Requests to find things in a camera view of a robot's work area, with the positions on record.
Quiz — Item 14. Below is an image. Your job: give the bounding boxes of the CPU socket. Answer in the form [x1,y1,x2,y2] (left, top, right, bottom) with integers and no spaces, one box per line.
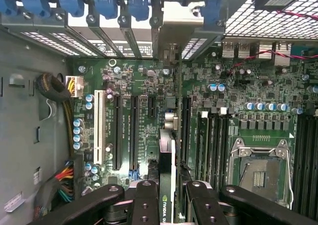
[230,137,294,210]

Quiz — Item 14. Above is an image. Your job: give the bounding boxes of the long black expansion slot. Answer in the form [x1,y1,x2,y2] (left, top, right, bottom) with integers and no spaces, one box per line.
[182,96,192,166]
[130,94,140,171]
[113,93,124,171]

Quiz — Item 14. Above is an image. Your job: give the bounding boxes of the socket locking lever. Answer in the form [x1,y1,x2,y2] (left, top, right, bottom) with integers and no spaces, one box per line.
[287,138,294,210]

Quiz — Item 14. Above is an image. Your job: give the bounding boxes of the white expansion slot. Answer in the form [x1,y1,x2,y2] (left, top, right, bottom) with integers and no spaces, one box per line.
[93,89,107,165]

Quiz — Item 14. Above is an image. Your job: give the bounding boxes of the short black expansion slot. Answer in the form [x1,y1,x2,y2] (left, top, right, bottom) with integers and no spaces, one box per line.
[148,95,158,119]

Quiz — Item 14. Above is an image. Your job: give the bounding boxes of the green motherboard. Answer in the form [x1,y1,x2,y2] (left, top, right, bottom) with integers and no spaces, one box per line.
[67,42,318,225]

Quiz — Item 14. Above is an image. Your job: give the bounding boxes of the white power connector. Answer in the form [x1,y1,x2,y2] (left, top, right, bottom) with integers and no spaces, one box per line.
[65,75,84,98]

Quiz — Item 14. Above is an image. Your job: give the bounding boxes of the black open PC case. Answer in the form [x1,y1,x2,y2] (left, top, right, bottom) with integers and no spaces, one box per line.
[0,0,318,225]

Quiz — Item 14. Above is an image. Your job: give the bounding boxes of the blue slot clip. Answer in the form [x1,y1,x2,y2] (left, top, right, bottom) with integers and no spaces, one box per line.
[18,0,52,17]
[128,0,152,21]
[200,0,224,29]
[0,0,17,15]
[58,0,85,17]
[95,0,118,19]

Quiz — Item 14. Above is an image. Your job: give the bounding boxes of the black labelled module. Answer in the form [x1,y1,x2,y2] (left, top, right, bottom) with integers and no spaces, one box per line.
[254,0,300,12]

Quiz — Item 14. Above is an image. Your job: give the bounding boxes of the coloured wire bundle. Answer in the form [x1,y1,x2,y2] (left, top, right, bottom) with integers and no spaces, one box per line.
[34,159,76,218]

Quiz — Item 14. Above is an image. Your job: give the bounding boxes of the black sleeved wire bundle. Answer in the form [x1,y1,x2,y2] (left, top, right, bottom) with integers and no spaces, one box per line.
[35,73,75,161]

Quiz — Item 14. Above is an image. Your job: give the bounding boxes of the red black twisted wire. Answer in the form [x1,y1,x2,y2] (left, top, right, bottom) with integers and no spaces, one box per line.
[230,9,318,73]

